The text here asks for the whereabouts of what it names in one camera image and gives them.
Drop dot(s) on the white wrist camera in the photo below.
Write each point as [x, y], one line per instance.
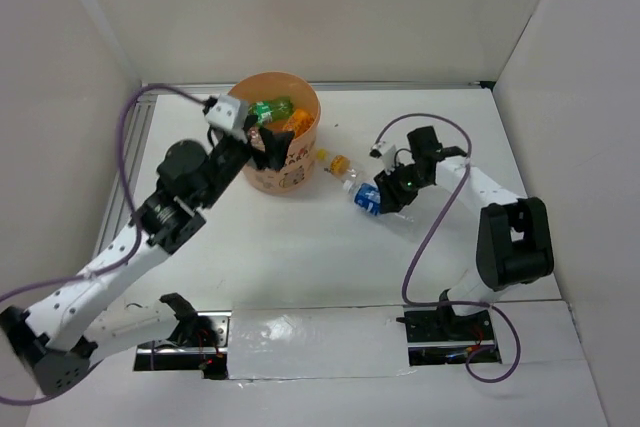
[386, 153]
[227, 114]

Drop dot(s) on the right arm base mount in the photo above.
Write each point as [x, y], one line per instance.
[438, 337]

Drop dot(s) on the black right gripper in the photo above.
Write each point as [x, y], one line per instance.
[391, 194]

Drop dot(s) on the orange juice bottle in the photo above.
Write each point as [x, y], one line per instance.
[299, 122]

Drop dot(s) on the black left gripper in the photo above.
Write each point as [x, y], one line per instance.
[276, 146]

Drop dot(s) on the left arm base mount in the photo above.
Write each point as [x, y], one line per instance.
[199, 342]

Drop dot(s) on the aluminium frame rail back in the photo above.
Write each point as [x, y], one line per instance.
[202, 88]

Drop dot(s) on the orange capybara plastic bin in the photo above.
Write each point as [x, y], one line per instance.
[300, 159]

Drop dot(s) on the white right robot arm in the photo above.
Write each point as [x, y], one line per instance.
[513, 239]

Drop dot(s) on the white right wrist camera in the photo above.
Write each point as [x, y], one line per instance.
[386, 153]

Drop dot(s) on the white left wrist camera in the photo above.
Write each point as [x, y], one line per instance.
[227, 114]

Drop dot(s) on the clear bottle yellow cap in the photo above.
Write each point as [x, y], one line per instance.
[339, 166]

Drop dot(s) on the green plastic soda bottle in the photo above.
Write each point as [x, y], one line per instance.
[268, 111]

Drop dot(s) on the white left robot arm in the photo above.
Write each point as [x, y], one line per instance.
[62, 338]

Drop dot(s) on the clear bottle blue label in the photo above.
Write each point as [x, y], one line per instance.
[366, 198]

